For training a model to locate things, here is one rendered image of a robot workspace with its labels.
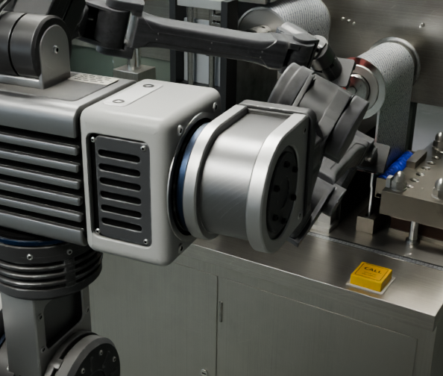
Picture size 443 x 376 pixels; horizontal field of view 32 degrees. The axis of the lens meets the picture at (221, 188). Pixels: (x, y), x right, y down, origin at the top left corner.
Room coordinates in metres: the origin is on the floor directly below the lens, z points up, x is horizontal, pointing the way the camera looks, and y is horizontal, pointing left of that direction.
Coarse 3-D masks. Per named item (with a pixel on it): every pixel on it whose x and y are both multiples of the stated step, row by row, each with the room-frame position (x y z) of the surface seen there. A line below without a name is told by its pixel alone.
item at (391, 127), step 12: (408, 96) 1.90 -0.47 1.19; (396, 108) 1.82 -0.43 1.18; (408, 108) 1.91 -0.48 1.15; (384, 120) 1.75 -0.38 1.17; (396, 120) 1.83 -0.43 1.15; (384, 132) 1.76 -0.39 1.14; (396, 132) 1.84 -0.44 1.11; (384, 144) 1.77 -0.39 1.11; (396, 144) 1.85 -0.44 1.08; (396, 156) 1.86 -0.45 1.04; (372, 180) 1.71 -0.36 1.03
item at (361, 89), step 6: (354, 78) 1.72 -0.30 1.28; (360, 78) 1.72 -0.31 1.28; (354, 84) 1.72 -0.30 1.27; (360, 84) 1.71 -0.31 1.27; (366, 84) 1.71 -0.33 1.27; (348, 90) 1.73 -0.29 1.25; (354, 90) 1.72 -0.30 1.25; (360, 90) 1.71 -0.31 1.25; (366, 90) 1.71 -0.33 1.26; (360, 96) 1.71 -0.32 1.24; (366, 96) 1.71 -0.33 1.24
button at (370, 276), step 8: (360, 264) 1.50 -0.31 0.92; (368, 264) 1.49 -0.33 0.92; (360, 272) 1.46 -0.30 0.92; (368, 272) 1.46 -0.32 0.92; (376, 272) 1.46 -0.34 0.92; (384, 272) 1.46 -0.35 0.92; (352, 280) 1.45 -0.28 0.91; (360, 280) 1.44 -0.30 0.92; (368, 280) 1.43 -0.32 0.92; (376, 280) 1.43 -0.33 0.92; (384, 280) 1.43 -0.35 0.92; (368, 288) 1.43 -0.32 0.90; (376, 288) 1.42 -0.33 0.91
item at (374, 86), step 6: (360, 66) 1.73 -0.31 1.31; (354, 72) 1.74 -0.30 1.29; (360, 72) 1.73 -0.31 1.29; (366, 72) 1.72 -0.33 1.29; (366, 78) 1.72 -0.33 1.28; (372, 78) 1.72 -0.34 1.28; (372, 84) 1.72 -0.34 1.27; (372, 90) 1.72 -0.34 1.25; (378, 90) 1.71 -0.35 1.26; (372, 96) 1.71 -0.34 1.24; (372, 102) 1.71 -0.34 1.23
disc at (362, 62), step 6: (354, 60) 1.75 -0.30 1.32; (360, 60) 1.74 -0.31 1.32; (366, 60) 1.73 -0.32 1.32; (366, 66) 1.73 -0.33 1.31; (372, 66) 1.72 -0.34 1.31; (372, 72) 1.72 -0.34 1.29; (378, 72) 1.72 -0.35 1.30; (378, 78) 1.71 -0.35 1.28; (378, 84) 1.71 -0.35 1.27; (384, 84) 1.71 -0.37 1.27; (384, 90) 1.71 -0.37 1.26; (378, 96) 1.71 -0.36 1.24; (384, 96) 1.71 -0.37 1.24; (378, 102) 1.71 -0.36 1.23; (372, 108) 1.72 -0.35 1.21; (378, 108) 1.71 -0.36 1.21; (366, 114) 1.72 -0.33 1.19; (372, 114) 1.72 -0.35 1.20
